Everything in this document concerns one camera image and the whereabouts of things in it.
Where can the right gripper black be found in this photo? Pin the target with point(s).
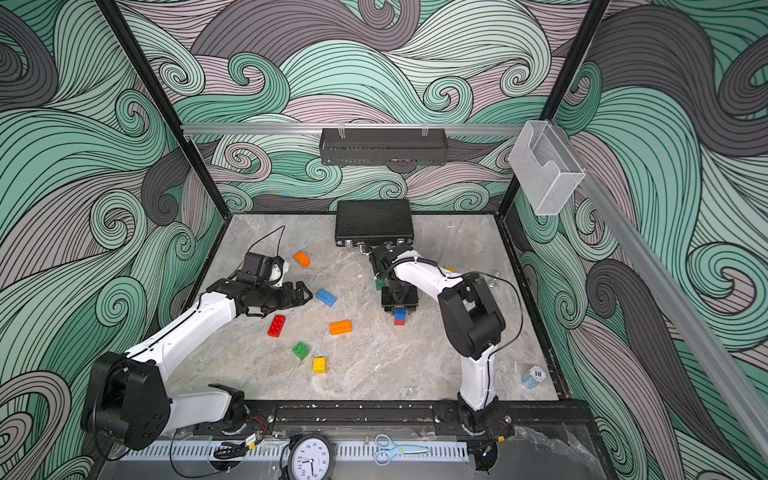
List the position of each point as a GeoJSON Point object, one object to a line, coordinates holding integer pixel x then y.
{"type": "Point", "coordinates": [409, 305]}

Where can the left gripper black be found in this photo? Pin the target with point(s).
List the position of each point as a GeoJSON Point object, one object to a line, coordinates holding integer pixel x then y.
{"type": "Point", "coordinates": [287, 291]}

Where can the orange lego brick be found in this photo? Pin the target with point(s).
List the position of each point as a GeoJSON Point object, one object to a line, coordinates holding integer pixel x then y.
{"type": "Point", "coordinates": [340, 327]}

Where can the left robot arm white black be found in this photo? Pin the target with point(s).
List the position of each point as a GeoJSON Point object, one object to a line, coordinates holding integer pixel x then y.
{"type": "Point", "coordinates": [127, 401]}

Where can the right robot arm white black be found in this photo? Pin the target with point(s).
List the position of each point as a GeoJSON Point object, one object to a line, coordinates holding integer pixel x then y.
{"type": "Point", "coordinates": [472, 319]}

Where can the light blue long lego brick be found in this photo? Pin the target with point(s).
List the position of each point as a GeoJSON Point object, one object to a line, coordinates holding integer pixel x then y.
{"type": "Point", "coordinates": [325, 297]}

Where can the red long lego brick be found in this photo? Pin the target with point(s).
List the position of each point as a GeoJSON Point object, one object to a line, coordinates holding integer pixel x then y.
{"type": "Point", "coordinates": [276, 326]}

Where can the light green square lego brick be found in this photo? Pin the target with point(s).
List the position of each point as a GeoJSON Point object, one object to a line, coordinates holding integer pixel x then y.
{"type": "Point", "coordinates": [301, 351]}

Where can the yellow square lego brick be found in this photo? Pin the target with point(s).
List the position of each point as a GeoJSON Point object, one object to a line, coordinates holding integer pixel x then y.
{"type": "Point", "coordinates": [319, 365]}

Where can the orange half-round block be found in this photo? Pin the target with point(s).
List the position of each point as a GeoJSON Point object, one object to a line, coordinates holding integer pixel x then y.
{"type": "Point", "coordinates": [302, 258]}

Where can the black hard case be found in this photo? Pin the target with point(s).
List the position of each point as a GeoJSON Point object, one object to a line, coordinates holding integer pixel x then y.
{"type": "Point", "coordinates": [373, 223]}

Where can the light blue scissors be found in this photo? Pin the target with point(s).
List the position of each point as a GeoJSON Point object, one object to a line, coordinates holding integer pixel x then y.
{"type": "Point", "coordinates": [386, 450]}

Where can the white analog clock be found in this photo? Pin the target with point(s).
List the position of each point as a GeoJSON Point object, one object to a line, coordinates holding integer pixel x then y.
{"type": "Point", "coordinates": [311, 457]}

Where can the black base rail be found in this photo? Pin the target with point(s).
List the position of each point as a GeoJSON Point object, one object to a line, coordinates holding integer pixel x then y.
{"type": "Point", "coordinates": [441, 417]}

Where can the black wall shelf tray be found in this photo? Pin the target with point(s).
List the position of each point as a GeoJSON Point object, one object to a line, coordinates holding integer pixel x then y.
{"type": "Point", "coordinates": [383, 147]}

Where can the clear plastic wall holder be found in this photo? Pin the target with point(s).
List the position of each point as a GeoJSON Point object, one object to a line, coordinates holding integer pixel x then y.
{"type": "Point", "coordinates": [546, 165]}

